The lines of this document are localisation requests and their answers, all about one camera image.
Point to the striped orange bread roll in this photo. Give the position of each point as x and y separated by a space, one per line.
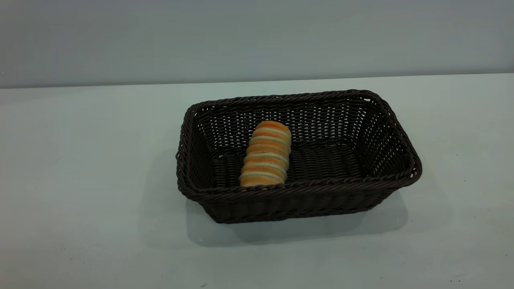
267 154

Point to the dark brown wicker basket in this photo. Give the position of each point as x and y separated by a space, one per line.
333 164

